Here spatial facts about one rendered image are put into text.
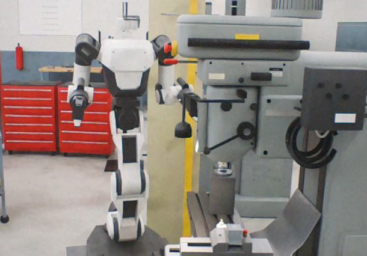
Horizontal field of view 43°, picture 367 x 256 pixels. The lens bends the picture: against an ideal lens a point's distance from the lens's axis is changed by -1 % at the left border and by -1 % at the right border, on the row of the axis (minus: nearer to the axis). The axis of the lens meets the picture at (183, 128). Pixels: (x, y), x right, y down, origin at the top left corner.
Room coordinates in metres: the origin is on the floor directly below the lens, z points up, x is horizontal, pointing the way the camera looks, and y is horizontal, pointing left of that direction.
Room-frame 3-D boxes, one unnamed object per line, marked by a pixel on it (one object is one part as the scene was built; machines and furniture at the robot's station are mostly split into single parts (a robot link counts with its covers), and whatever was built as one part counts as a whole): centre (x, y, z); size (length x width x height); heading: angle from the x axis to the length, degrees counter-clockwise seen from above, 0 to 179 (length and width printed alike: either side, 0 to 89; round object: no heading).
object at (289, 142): (1.72, -0.47, 1.45); 0.18 x 0.16 x 0.21; 95
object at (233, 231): (1.66, -0.20, 1.08); 0.06 x 0.05 x 0.06; 2
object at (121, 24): (2.53, 0.32, 1.84); 0.10 x 0.07 x 0.09; 106
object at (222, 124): (1.90, -0.19, 1.47); 0.21 x 0.19 x 0.32; 5
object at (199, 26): (1.90, -0.20, 1.81); 0.47 x 0.26 x 0.16; 95
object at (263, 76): (1.77, -0.26, 1.66); 0.12 x 0.04 x 0.04; 95
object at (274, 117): (1.91, -0.38, 1.47); 0.24 x 0.19 x 0.26; 5
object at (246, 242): (1.66, -0.17, 1.02); 0.35 x 0.15 x 0.11; 92
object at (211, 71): (1.90, -0.22, 1.68); 0.34 x 0.24 x 0.10; 95
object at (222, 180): (2.23, -0.20, 1.06); 0.22 x 0.12 x 0.20; 177
